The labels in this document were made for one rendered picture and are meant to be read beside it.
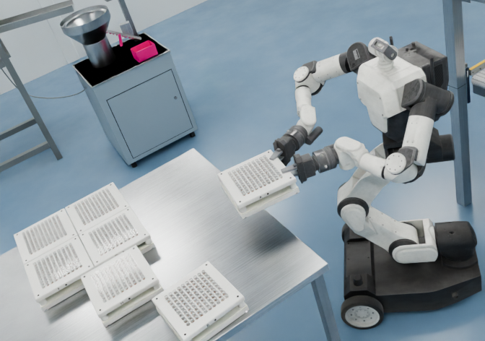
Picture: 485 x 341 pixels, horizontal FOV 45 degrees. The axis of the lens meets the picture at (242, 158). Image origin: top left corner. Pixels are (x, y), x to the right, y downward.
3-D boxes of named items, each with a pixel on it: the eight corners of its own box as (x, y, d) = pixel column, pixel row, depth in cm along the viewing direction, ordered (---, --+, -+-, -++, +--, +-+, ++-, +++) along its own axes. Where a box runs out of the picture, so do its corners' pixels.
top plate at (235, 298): (185, 344, 190) (183, 340, 188) (152, 302, 208) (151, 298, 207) (245, 300, 198) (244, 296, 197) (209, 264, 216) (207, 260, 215)
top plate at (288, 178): (239, 209, 219) (237, 205, 217) (218, 177, 238) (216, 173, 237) (296, 182, 222) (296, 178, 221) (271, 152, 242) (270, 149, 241)
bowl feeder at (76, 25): (88, 79, 421) (66, 32, 400) (76, 65, 449) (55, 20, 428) (149, 51, 434) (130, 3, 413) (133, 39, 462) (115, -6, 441)
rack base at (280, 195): (242, 219, 221) (240, 214, 220) (221, 186, 241) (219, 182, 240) (299, 191, 225) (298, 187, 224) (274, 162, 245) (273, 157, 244)
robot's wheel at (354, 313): (389, 316, 282) (374, 290, 273) (390, 325, 278) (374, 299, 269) (349, 324, 290) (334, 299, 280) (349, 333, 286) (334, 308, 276)
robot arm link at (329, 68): (295, 62, 266) (337, 46, 253) (310, 78, 274) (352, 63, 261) (291, 81, 261) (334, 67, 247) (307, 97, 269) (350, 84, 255)
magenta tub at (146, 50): (139, 63, 420) (134, 53, 415) (133, 58, 429) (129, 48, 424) (159, 54, 424) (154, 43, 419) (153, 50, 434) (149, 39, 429)
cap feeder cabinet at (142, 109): (130, 173, 450) (91, 88, 408) (109, 144, 495) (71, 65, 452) (201, 135, 467) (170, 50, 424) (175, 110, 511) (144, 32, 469)
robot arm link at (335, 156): (332, 178, 228) (359, 168, 229) (328, 156, 222) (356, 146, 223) (322, 162, 237) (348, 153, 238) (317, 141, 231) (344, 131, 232)
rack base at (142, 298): (105, 327, 211) (102, 323, 210) (86, 288, 231) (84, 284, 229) (164, 291, 218) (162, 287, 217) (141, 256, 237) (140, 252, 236)
